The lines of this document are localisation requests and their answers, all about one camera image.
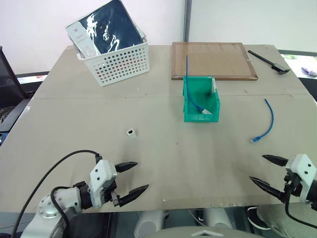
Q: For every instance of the brown wooden board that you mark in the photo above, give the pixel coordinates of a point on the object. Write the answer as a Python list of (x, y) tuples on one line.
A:
[(218, 59)]

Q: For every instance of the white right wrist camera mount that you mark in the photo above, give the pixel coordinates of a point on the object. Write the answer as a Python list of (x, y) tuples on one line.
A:
[(303, 173)]

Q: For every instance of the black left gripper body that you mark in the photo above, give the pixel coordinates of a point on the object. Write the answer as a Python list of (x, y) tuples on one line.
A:
[(110, 194)]

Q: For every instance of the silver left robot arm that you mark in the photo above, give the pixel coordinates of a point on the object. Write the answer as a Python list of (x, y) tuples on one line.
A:
[(47, 206)]

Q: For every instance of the dark blue glossy book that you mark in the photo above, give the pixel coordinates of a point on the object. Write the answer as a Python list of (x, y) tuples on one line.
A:
[(111, 22)]

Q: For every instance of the green plastic bin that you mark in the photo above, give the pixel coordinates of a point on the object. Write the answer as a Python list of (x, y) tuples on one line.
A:
[(192, 117)]

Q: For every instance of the grey vertical post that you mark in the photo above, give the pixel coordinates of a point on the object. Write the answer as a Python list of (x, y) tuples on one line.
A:
[(187, 19)]

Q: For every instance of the pale grey rounded cylinder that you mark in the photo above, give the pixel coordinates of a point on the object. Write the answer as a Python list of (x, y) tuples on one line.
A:
[(219, 218), (148, 224)]

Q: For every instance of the grey trouser leg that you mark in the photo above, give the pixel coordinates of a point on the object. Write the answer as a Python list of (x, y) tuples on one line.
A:
[(280, 220)]

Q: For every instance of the white perforated plastic basket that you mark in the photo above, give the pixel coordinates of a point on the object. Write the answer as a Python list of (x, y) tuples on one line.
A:
[(123, 62)]

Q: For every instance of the black caliper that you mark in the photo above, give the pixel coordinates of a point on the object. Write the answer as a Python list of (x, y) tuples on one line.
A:
[(280, 69)]

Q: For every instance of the small white connector block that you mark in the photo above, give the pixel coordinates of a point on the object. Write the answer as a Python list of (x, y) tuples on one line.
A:
[(131, 135)]

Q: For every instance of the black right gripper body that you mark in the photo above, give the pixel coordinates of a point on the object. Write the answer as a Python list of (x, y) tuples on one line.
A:
[(292, 189)]

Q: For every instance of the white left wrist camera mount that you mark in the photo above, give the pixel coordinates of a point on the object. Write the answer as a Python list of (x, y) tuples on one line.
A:
[(99, 173)]

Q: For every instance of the grey rounded robot torso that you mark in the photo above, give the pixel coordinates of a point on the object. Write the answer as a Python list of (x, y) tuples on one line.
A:
[(203, 233)]

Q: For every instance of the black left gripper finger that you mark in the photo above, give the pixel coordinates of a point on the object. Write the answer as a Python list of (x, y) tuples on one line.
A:
[(133, 194), (126, 166)]

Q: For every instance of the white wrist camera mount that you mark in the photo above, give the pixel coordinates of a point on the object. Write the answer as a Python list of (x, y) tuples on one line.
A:
[(303, 173), (99, 173)]

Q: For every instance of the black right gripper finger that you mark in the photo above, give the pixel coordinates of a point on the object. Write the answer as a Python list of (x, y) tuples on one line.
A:
[(275, 160), (266, 187)]

